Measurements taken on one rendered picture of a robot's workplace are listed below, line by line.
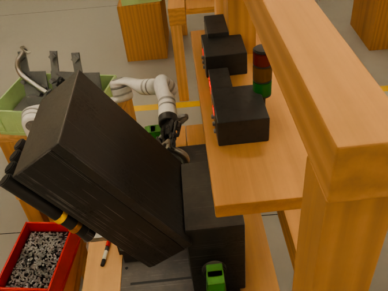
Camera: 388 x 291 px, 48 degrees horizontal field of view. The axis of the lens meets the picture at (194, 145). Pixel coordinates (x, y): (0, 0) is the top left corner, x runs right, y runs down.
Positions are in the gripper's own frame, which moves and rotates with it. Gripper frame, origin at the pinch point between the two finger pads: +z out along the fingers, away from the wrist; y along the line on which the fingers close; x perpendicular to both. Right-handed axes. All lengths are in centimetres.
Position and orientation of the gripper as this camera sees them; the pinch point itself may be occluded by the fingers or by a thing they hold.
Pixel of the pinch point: (169, 146)
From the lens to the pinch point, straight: 161.2
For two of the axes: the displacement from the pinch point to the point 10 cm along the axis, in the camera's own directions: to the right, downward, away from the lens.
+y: 6.4, -4.9, -5.9
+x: 7.6, 3.2, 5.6
